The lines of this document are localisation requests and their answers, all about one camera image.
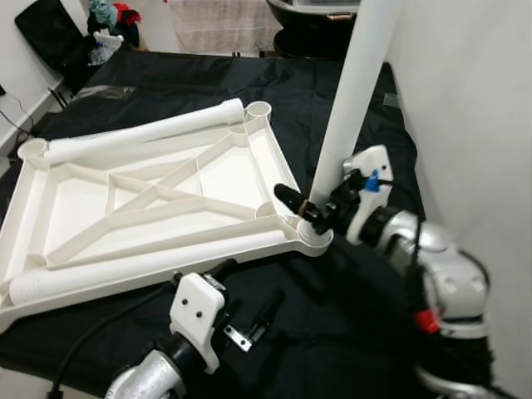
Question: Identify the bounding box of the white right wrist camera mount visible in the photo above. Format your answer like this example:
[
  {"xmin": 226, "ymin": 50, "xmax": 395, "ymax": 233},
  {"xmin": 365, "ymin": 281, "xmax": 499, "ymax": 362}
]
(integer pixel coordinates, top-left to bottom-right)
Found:
[{"xmin": 341, "ymin": 145, "xmax": 393, "ymax": 246}]

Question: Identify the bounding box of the white plastic table top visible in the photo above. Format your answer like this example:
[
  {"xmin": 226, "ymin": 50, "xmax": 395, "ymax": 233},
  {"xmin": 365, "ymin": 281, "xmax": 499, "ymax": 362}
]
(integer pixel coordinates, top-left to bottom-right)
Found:
[{"xmin": 0, "ymin": 100, "xmax": 335, "ymax": 335}]

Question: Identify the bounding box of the colourful clothes pile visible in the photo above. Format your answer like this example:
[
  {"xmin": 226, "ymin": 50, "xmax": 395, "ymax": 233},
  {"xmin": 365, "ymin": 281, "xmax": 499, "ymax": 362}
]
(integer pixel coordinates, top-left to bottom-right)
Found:
[{"xmin": 86, "ymin": 0, "xmax": 142, "ymax": 66}]

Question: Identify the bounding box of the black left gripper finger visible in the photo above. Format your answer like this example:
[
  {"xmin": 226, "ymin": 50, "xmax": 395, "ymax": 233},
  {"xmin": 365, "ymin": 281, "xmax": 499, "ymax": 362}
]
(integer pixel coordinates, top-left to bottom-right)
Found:
[
  {"xmin": 204, "ymin": 258, "xmax": 239, "ymax": 284},
  {"xmin": 249, "ymin": 288, "xmax": 287, "ymax": 334}
]

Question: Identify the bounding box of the red cable clip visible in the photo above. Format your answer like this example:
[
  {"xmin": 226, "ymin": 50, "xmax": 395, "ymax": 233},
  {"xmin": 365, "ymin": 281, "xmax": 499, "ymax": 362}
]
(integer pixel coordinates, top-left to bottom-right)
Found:
[{"xmin": 416, "ymin": 309, "xmax": 440, "ymax": 335}]

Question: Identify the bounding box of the clear plastic wrapper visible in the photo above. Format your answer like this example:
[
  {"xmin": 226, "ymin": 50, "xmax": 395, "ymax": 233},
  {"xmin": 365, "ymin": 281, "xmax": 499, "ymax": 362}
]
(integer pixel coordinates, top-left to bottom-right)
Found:
[{"xmin": 77, "ymin": 83, "xmax": 138, "ymax": 102}]

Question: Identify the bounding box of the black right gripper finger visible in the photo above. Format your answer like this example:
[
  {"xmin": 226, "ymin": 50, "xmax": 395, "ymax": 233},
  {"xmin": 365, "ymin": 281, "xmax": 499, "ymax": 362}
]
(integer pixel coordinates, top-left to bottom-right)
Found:
[{"xmin": 274, "ymin": 184, "xmax": 321, "ymax": 224}]

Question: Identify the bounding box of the beige fringed cloth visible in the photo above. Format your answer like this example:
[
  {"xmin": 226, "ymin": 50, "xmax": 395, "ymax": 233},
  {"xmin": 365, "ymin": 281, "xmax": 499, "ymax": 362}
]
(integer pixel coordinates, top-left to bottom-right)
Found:
[{"xmin": 170, "ymin": 0, "xmax": 279, "ymax": 56}]

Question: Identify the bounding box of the black cloth cover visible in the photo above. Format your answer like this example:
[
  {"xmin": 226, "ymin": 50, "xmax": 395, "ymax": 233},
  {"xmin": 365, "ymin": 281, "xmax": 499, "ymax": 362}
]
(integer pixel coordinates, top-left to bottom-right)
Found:
[{"xmin": 0, "ymin": 50, "xmax": 433, "ymax": 399}]

